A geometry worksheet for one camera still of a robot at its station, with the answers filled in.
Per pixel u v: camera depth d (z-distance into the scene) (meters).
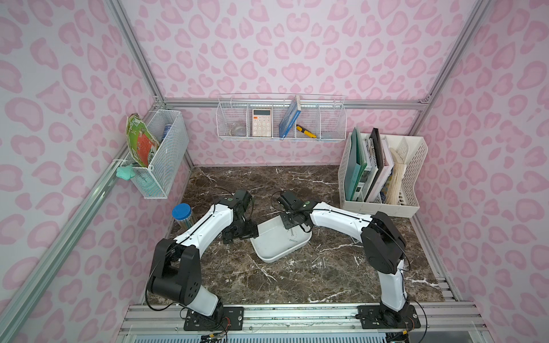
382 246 0.50
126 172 0.63
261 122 0.95
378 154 0.83
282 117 0.98
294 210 0.71
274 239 0.93
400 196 1.07
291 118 0.88
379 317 0.72
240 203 0.70
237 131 0.96
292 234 0.93
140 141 0.74
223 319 0.72
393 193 0.92
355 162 0.80
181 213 0.78
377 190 0.95
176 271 0.44
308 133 0.98
